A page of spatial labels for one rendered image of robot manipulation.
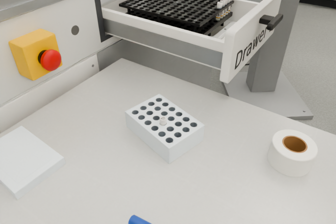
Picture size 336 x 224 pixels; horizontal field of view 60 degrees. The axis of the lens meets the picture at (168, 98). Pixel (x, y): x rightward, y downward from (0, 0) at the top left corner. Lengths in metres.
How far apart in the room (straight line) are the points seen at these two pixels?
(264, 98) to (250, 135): 1.36
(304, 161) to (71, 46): 0.51
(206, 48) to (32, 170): 0.38
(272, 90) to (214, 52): 1.43
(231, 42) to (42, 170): 0.38
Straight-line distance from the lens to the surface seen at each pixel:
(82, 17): 0.70
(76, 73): 0.72
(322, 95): 2.17
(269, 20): 0.65
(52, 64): 0.57
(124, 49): 0.83
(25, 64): 0.58
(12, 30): 0.60
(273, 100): 1.92
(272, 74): 1.91
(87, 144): 0.55
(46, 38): 0.59
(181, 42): 0.61
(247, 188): 0.49
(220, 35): 0.71
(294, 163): 0.50
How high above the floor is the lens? 1.14
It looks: 37 degrees down
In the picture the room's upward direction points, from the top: straight up
